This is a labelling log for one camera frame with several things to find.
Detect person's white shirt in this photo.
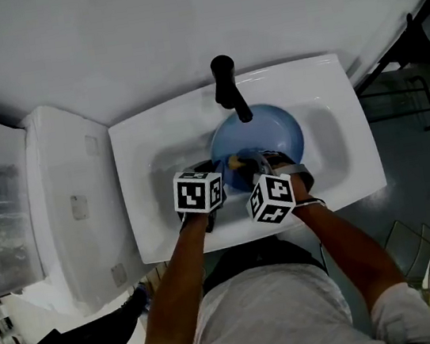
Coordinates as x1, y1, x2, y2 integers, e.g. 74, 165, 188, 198
112, 241, 430, 344

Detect yellow fibrous loofah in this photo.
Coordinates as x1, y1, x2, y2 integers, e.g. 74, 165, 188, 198
226, 152, 249, 170

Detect black faucet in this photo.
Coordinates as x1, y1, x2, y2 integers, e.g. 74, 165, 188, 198
208, 51, 255, 127

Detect person's left forearm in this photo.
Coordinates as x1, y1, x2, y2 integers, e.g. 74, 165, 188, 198
124, 210, 230, 344

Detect blue plastic bowl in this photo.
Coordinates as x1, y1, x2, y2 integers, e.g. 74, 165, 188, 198
204, 97, 312, 197

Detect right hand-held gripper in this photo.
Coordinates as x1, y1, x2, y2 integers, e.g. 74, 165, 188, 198
238, 143, 322, 228

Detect black metal clothes rack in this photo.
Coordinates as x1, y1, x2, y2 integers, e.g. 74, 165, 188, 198
344, 9, 430, 142

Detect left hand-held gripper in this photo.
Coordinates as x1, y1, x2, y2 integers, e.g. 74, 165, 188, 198
168, 157, 233, 239

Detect person's right forearm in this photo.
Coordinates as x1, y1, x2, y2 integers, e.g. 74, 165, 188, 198
285, 160, 412, 323

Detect person's black trousers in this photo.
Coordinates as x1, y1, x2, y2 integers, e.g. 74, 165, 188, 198
196, 229, 330, 296

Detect person's right hand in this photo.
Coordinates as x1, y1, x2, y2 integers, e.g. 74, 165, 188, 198
265, 148, 300, 173

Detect white ceramic sink basin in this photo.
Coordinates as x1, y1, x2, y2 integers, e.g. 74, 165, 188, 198
101, 48, 394, 267

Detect green wire rack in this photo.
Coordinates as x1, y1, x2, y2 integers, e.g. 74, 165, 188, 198
379, 215, 430, 290

